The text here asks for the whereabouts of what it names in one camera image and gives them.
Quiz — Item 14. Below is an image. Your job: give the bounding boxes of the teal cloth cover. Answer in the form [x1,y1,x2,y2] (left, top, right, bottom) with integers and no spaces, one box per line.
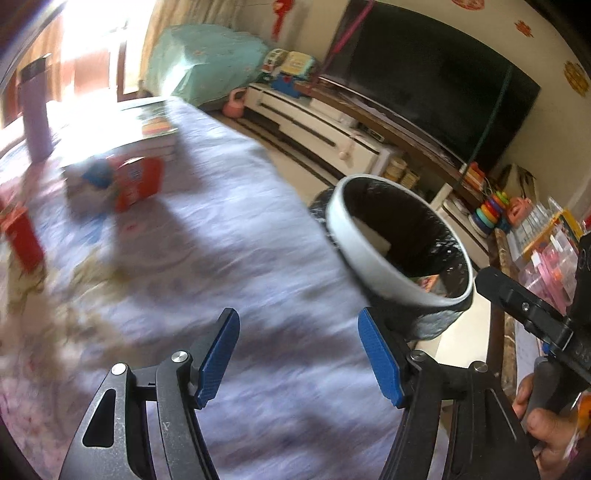
[145,24,269,109]

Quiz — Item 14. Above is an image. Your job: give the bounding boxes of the beige bag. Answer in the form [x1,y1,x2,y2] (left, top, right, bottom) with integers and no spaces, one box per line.
[501,164,539,204]

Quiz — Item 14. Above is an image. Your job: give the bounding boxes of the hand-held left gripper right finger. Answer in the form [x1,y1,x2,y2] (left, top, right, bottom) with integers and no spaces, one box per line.
[358,307,540,480]

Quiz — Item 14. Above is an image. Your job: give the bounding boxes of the stack of books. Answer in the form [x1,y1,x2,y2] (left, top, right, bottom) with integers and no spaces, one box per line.
[117,97,178,160]

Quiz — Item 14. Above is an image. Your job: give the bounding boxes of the red knot wall ornament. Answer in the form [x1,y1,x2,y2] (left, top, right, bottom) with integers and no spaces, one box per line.
[272,0,289,40]

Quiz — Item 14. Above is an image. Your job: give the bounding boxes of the yellow toy phone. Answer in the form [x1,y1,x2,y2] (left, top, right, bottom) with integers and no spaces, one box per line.
[281,51,317,77]

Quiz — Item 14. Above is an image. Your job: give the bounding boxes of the blue toy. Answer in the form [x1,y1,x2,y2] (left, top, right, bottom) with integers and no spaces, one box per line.
[270,74,305,97]

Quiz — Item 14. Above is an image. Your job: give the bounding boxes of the red paper box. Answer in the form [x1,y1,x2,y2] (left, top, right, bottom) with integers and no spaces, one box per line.
[0,203,44,273]

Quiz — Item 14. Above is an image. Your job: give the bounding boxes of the pink pole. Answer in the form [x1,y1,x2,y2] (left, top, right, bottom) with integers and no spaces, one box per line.
[311,0,370,88]

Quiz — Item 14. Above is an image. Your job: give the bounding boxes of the pink kettlebell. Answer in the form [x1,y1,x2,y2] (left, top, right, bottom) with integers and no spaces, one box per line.
[223,89,247,118]

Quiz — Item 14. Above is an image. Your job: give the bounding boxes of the orange snack box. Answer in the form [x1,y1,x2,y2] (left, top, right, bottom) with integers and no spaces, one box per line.
[108,156,165,213]

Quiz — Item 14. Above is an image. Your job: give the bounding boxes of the white green toy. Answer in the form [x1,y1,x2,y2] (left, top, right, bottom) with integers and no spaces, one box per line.
[262,47,287,75]

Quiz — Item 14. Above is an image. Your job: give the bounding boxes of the purple water bottle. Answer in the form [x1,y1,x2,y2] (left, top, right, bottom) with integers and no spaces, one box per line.
[18,54,54,160]

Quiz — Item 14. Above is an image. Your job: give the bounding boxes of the white small box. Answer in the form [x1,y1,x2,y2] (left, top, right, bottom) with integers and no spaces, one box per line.
[65,157,116,199]

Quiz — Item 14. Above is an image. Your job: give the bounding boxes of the white TV cabinet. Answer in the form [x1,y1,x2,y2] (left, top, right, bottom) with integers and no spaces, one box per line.
[243,80,490,259]

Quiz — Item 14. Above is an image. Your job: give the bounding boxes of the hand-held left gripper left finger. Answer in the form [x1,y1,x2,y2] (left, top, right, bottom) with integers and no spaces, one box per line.
[58,308,241,480]

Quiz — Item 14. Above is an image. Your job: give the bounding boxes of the pale purple tablecloth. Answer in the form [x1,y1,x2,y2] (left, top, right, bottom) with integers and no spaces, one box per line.
[0,97,448,480]

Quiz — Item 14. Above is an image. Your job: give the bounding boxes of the white-rimmed trash can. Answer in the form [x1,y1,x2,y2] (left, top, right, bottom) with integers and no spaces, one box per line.
[308,174,475,342]

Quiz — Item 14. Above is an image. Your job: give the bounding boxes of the black television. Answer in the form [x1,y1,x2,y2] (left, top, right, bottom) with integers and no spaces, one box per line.
[321,0,541,171]

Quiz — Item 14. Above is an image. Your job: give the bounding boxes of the beige curtain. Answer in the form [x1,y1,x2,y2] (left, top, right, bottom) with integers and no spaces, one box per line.
[141,0,185,88]

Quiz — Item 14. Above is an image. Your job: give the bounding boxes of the rainbow ring stacker toy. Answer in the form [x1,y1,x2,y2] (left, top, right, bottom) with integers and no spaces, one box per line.
[468,193,511,238]

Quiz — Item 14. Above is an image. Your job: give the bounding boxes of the orange plastic toy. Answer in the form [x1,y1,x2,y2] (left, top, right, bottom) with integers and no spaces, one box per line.
[505,196,532,227]

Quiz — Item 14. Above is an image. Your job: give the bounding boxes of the stacked round bamboo boxes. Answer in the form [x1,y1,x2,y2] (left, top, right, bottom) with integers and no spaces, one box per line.
[385,157,409,181]

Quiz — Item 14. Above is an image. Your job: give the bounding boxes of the green pole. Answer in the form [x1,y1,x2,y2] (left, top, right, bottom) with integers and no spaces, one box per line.
[459,65,513,185]

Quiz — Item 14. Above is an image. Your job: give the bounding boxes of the clear plastic organizer box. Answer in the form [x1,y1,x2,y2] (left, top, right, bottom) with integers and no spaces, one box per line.
[505,198,583,315]

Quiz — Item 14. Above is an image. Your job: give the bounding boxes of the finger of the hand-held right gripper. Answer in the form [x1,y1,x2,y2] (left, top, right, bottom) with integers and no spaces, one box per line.
[475,268,568,344]

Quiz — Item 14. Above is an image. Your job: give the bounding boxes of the person's right hand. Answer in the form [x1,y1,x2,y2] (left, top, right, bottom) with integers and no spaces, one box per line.
[512,374,587,469]

